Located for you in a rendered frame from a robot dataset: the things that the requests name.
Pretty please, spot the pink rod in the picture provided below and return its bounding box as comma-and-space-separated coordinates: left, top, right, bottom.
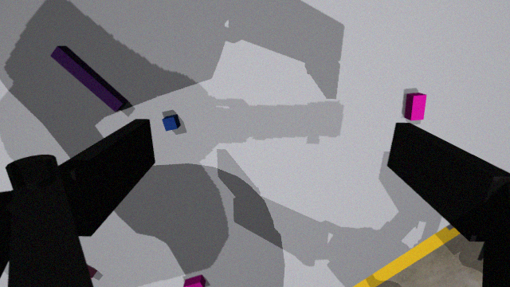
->
88, 265, 97, 279

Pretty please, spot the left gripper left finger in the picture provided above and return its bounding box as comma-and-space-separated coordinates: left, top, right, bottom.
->
0, 119, 155, 287

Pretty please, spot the small blue block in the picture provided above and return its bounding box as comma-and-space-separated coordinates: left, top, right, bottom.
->
162, 114, 181, 131

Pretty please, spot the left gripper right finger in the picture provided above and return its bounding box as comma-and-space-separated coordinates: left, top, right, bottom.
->
387, 123, 510, 287

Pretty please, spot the dark purple rod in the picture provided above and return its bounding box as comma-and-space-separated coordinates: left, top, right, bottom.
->
50, 46, 128, 112

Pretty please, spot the magenta block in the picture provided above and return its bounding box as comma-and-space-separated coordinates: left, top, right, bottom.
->
404, 92, 426, 120
183, 275, 206, 287

